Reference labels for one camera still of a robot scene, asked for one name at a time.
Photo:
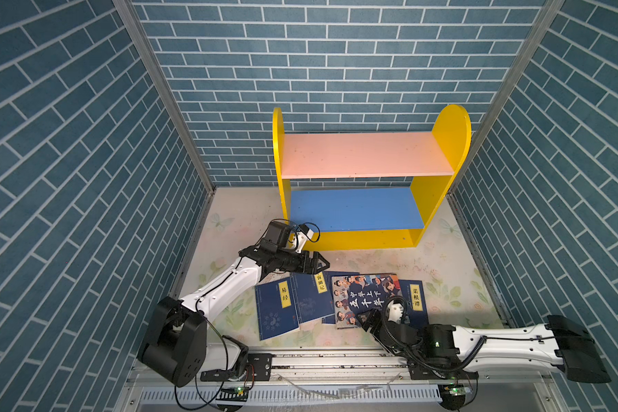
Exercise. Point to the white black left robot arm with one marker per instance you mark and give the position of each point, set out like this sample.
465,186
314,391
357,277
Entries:
175,344

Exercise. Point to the colourful cartoon history book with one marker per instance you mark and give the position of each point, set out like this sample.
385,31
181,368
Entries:
359,294

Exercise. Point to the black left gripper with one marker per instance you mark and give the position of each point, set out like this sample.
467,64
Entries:
312,265

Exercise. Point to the aluminium corner post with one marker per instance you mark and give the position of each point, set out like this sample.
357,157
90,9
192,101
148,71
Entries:
545,18
135,29

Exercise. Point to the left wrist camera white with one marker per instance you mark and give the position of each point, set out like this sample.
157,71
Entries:
303,234

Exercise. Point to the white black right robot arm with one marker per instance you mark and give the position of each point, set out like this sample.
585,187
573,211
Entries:
443,351

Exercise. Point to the blue book yellow label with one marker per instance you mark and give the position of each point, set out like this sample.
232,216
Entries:
313,297
413,293
331,277
276,309

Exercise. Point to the left aluminium corner post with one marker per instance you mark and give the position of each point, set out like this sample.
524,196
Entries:
135,29

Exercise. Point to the yellow pink blue bookshelf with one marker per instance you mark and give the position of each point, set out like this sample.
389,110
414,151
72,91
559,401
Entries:
375,190

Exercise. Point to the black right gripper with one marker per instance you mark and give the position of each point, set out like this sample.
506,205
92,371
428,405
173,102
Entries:
372,315

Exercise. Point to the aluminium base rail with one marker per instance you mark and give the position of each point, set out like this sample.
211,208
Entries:
366,379

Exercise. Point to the right aluminium corner post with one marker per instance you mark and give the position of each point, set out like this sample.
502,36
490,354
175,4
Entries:
545,18

